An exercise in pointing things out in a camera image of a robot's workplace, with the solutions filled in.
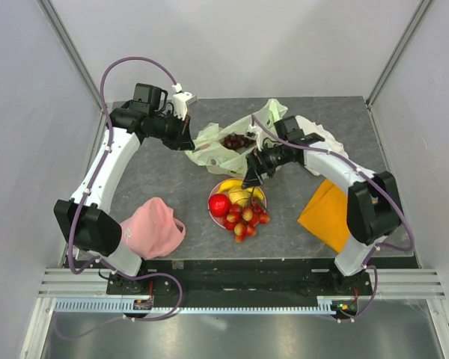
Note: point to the pink baseball cap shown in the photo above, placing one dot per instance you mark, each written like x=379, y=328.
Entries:
x=153, y=231

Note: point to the pink plate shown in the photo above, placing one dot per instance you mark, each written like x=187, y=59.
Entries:
x=215, y=190

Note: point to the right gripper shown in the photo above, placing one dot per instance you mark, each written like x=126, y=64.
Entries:
x=251, y=178

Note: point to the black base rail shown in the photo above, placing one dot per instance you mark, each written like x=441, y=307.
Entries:
x=308, y=277

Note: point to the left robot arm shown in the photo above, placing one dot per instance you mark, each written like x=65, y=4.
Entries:
x=84, y=219

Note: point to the yellow fake banana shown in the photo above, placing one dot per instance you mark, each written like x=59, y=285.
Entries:
x=228, y=184

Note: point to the red fake apple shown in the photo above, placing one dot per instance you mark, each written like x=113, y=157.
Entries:
x=219, y=205

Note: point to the dark grape bunch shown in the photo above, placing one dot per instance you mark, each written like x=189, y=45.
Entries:
x=236, y=142

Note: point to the yellow fake pear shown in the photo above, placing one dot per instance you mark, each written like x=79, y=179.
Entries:
x=241, y=196

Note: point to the orange folded cloth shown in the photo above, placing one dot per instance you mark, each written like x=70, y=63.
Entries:
x=325, y=217

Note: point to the white cable duct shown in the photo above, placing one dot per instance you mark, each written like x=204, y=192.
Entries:
x=144, y=304

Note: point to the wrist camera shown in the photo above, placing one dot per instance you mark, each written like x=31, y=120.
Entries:
x=251, y=132
x=181, y=101

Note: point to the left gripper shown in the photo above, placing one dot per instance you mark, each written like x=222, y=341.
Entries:
x=182, y=139

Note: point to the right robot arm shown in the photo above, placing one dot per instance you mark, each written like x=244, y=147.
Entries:
x=357, y=207

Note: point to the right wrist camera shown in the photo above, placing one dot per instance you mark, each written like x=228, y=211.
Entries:
x=251, y=132

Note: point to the left aluminium frame post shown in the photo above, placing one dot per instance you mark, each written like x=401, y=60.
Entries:
x=66, y=41

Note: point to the translucent green plastic bag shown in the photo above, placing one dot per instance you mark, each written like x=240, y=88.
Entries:
x=218, y=159

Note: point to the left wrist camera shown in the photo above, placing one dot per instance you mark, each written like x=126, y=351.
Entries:
x=181, y=101

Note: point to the right aluminium frame post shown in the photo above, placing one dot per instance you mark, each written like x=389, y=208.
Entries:
x=398, y=51

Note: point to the aluminium frame post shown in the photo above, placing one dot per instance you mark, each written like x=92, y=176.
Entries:
x=398, y=51
x=66, y=41

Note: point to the red strawberry bunch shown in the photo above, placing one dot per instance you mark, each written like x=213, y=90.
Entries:
x=243, y=222

